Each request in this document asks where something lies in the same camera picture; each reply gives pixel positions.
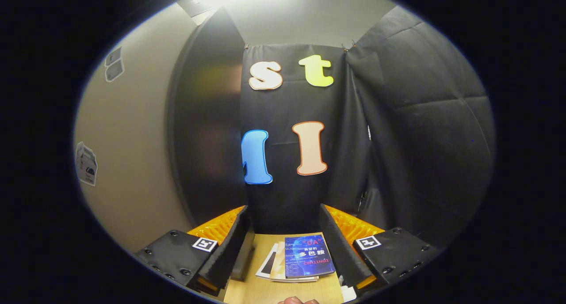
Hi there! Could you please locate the beige book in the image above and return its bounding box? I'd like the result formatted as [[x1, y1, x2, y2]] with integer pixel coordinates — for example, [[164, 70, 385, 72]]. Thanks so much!
[[270, 241, 320, 282]]

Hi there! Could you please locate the black backdrop cloth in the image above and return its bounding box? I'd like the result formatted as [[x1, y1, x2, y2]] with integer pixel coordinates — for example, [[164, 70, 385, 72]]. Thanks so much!
[[239, 6, 496, 251]]

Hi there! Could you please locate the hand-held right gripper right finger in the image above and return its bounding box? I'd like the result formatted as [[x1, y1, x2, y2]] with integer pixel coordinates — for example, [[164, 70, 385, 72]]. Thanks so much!
[[319, 203, 439, 296]]

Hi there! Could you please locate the blue book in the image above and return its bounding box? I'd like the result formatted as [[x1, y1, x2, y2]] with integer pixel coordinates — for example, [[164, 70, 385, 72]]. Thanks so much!
[[284, 234, 336, 279]]

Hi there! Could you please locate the white and black booklet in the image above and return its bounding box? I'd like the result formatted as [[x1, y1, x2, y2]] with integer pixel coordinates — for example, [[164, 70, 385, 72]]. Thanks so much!
[[255, 243, 279, 279]]

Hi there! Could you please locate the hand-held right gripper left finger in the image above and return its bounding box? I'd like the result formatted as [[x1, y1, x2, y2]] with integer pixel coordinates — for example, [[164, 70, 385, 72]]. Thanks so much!
[[135, 205, 250, 296]]

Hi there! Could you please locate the grey double-door shoe cabinet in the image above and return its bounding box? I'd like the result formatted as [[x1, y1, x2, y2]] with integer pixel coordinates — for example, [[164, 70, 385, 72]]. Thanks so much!
[[166, 6, 256, 281]]

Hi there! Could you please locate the grey cabinet door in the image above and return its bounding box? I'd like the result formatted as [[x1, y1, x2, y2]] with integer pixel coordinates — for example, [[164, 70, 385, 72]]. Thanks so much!
[[73, 3, 199, 254]]

